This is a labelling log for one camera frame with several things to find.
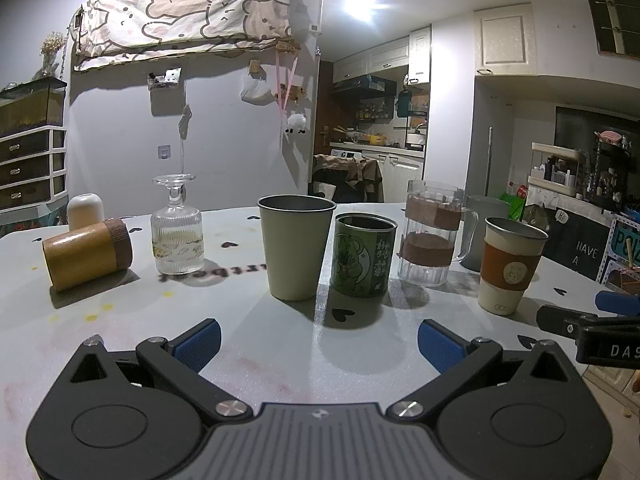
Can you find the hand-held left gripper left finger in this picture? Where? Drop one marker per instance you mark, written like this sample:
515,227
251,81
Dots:
197,344

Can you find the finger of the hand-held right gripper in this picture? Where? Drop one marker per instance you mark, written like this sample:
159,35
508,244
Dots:
620,303
562,319

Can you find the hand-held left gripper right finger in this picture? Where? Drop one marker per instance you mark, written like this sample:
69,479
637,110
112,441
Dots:
441,345

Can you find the bamboo cup with brown band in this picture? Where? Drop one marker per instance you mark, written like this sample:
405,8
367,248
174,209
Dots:
82,255

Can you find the white cup with brown sleeve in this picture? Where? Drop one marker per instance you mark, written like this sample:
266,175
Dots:
507,270

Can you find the green printed tin cup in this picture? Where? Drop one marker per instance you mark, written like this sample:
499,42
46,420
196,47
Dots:
361,260

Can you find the plain beige metal cup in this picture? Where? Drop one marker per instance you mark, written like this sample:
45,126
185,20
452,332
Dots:
295,250

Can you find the black lettered board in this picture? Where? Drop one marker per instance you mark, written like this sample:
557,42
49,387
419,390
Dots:
580,245

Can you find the clear glass with brown bands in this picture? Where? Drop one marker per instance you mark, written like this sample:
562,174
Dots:
430,245

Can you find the ribbed clear stemmed glass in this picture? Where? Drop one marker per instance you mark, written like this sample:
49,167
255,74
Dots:
177,240

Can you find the grey plastic pitcher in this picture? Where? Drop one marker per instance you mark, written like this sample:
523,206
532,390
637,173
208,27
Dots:
482,240

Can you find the green bag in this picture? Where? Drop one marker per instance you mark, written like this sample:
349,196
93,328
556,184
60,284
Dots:
514,202

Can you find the black storage rack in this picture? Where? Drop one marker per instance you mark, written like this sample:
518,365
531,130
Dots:
612,170

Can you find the white storage organizer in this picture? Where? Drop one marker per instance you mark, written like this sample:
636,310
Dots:
557,165

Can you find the small white jar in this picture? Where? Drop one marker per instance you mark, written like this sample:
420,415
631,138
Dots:
84,210

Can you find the chair with brown cloth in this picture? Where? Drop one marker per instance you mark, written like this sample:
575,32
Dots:
350,177

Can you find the white plush toy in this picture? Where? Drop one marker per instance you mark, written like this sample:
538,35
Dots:
296,123

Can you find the white drawer unit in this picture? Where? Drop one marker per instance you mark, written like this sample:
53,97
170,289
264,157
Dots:
27,170

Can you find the white hanging pouch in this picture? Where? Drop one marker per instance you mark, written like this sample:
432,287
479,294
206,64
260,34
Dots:
256,91

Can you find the glass fish tank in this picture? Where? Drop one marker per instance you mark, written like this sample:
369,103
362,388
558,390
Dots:
30,105

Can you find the stair railing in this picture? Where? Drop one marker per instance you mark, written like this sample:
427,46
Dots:
607,5

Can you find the dried flower bunch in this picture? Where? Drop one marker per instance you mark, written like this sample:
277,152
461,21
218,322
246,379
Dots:
52,50

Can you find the printed blanket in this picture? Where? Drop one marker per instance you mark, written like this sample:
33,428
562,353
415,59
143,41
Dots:
185,15

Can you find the adhesive wall hook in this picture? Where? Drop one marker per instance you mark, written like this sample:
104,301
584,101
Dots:
164,151

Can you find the white wall cabinet door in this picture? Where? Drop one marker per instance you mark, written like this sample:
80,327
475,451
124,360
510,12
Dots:
503,37

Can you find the white kitchen wall cabinets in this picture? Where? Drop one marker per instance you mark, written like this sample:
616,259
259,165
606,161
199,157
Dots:
382,57

